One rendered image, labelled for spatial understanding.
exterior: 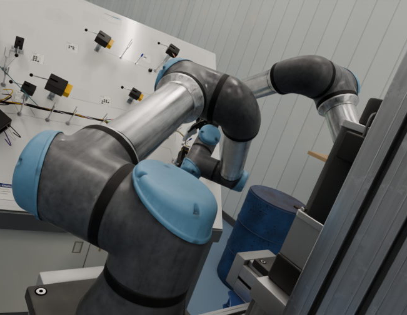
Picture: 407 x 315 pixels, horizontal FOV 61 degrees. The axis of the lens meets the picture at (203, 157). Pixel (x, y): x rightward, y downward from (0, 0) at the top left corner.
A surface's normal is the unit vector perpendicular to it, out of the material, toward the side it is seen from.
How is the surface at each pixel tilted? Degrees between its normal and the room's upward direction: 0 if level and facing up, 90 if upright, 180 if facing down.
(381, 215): 90
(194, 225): 87
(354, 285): 90
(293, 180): 90
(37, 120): 50
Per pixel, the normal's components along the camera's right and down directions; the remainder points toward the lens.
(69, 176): -0.02, -0.38
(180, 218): 0.20, 0.26
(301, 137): -0.75, -0.11
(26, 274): 0.43, 0.36
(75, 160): 0.12, -0.65
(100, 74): 0.54, -0.31
